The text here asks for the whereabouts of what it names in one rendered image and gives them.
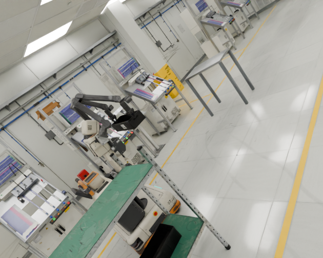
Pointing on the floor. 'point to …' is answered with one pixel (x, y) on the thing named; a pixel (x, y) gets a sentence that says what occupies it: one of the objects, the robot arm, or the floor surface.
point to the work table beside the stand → (224, 72)
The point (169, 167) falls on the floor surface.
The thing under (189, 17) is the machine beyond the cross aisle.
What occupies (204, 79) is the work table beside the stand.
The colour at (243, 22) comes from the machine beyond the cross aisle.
